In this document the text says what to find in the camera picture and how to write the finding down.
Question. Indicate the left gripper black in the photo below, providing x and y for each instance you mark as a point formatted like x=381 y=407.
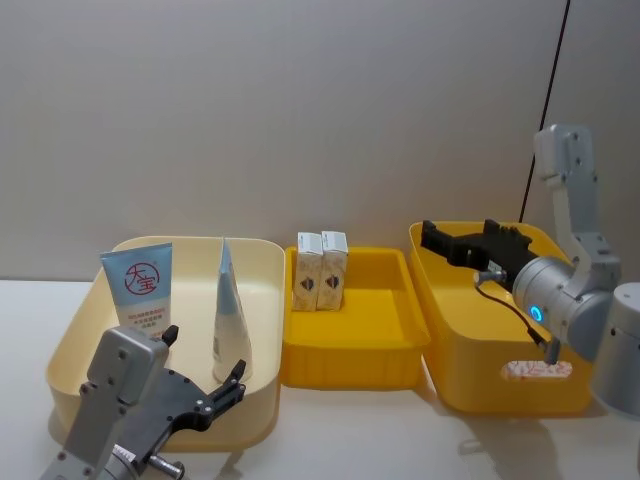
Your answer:
x=170 y=400

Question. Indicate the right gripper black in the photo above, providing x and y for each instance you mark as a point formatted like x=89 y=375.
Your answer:
x=482 y=255

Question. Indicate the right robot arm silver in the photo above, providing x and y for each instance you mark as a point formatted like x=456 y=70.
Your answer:
x=575 y=290

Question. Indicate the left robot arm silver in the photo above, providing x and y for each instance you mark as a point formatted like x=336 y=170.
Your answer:
x=112 y=380

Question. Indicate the pale blue white cream tube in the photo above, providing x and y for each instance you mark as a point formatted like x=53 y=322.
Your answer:
x=231 y=320

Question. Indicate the cream plastic bin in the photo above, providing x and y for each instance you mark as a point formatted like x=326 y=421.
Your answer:
x=260 y=320

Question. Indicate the pale blue tube red logo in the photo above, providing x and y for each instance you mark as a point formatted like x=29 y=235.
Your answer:
x=140 y=285

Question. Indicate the large yellow plastic bin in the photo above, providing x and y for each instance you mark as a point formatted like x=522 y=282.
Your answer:
x=465 y=340

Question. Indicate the small beige carton box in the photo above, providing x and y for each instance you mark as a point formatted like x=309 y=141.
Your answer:
x=332 y=280
x=306 y=280

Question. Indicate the small yellow plastic bin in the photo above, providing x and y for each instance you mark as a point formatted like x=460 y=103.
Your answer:
x=365 y=325

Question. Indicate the white sticker red print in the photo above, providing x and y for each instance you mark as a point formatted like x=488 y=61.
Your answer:
x=525 y=371

